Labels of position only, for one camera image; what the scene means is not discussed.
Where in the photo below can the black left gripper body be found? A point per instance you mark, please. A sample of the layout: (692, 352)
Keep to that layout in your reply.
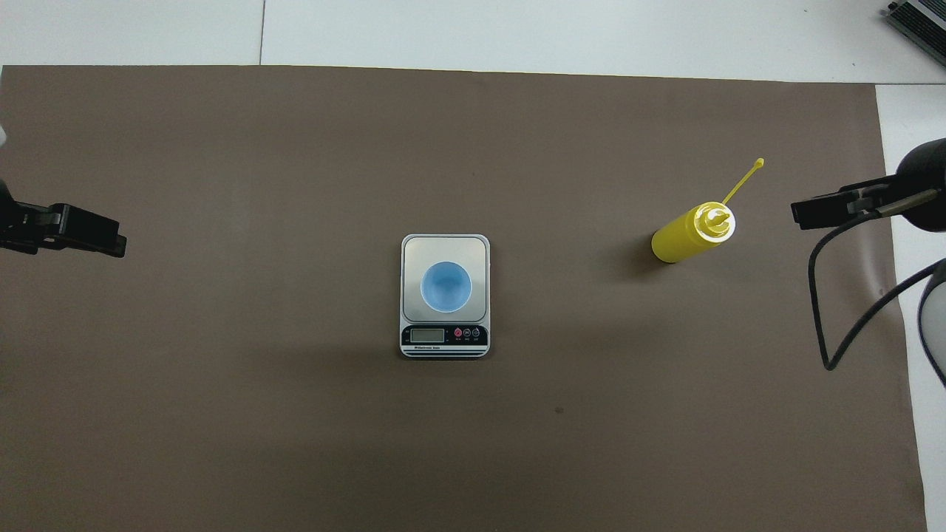
(15, 225)

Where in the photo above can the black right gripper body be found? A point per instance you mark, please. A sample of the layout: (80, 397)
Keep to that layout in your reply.
(924, 177)

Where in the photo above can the yellow squeeze seasoning bottle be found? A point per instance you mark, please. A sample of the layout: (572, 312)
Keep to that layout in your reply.
(684, 236)

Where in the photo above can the light blue plastic cup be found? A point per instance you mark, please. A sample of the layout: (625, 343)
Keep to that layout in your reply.
(446, 288)

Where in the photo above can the silver digital kitchen scale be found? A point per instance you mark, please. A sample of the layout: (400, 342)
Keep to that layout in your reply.
(443, 336)

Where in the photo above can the grey finned metal device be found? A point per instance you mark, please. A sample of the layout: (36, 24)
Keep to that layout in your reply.
(924, 22)

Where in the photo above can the brown paper table mat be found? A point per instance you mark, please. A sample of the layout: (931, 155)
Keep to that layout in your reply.
(222, 369)

